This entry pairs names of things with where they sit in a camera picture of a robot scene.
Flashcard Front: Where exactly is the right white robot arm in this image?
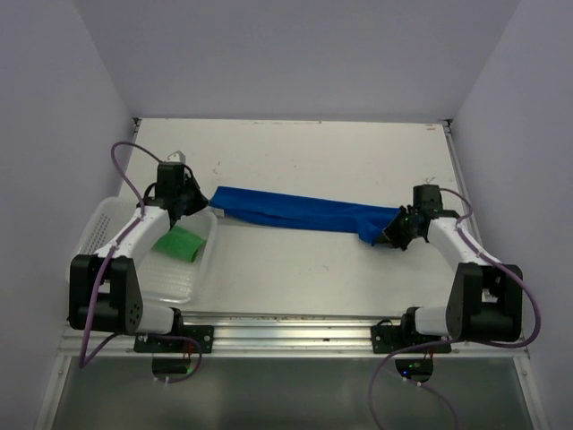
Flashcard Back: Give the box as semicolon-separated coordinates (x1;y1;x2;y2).
375;185;523;352

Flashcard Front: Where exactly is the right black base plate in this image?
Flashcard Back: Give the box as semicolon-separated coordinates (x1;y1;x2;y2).
370;324;441;354

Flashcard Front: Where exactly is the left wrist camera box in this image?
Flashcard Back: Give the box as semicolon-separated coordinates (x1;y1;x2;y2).
166;150;186;164

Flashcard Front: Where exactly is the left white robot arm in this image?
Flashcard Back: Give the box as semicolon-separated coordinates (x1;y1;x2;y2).
68;161;208;352

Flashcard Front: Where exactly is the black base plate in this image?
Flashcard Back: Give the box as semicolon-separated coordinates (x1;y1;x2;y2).
133;325;215;354
370;324;441;354

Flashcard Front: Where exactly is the green microfiber towel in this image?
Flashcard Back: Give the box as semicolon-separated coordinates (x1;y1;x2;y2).
152;227;206;262

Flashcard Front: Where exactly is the aluminium mounting rail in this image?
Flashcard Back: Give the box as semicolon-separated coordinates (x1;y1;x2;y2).
57;314;529;358

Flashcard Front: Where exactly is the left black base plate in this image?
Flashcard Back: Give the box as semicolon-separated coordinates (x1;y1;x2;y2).
133;325;215;354

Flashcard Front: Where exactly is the clear plastic basket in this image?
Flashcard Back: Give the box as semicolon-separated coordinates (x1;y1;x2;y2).
74;197;218;305

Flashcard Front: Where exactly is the blue microfiber towel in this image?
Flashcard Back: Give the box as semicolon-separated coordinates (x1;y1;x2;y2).
210;186;399;245

